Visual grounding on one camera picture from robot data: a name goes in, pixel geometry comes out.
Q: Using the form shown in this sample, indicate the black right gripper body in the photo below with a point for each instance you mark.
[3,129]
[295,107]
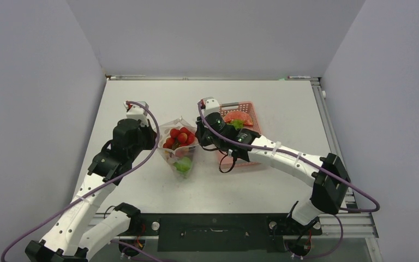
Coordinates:
[205,140]

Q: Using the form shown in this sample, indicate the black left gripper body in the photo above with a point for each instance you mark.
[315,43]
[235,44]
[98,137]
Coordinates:
[145,141]

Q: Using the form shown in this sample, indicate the green grape bunch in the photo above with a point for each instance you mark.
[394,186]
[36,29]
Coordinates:
[237,124]

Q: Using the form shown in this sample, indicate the red strawberry cluster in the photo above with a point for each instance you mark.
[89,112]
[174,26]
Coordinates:
[178,137]

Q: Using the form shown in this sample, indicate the pink plastic basket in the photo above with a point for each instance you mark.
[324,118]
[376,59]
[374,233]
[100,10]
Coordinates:
[247,107]

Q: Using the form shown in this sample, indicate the clear zip top bag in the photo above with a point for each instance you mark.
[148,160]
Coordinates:
[171,156]

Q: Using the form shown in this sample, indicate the green lime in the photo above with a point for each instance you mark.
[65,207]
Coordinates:
[183,165]

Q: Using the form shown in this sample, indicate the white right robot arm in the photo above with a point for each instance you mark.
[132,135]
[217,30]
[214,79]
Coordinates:
[326,176]

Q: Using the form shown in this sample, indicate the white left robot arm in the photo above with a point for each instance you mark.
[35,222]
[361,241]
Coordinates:
[62,243]

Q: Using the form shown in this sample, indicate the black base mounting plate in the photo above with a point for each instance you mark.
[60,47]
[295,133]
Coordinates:
[222,232]

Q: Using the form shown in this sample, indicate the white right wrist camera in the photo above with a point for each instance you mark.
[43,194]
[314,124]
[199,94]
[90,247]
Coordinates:
[209,105]

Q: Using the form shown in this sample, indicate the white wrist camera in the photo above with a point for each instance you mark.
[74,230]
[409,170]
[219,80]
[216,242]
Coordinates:
[209,105]
[137,111]

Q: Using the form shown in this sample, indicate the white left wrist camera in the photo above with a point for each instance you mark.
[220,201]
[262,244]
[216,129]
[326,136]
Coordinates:
[137,111]

